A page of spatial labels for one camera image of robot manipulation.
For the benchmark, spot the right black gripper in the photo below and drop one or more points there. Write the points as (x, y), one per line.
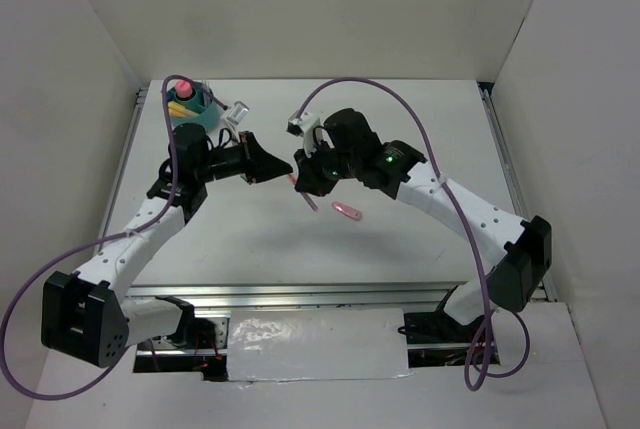
(308, 179)

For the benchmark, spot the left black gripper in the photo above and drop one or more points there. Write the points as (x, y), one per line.
(257, 165)

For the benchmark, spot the pink purple pen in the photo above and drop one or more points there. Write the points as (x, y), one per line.
(308, 200)

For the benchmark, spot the pink clear highlighter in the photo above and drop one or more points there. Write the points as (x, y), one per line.
(347, 211)

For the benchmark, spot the yellow highlighter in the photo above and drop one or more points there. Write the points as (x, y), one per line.
(177, 110)

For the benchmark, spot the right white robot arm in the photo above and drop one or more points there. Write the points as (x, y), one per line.
(515, 253)

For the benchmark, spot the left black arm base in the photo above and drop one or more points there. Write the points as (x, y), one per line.
(197, 345)

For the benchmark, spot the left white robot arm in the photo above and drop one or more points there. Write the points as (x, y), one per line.
(86, 314)

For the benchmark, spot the teal round compartment container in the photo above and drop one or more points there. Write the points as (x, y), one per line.
(202, 103)

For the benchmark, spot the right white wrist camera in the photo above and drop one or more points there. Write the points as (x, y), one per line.
(307, 127)

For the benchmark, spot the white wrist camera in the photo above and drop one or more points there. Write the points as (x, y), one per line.
(234, 114)
(307, 127)

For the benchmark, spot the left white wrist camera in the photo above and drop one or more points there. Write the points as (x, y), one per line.
(234, 114)

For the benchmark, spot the aluminium front rail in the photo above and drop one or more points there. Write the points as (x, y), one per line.
(300, 296)

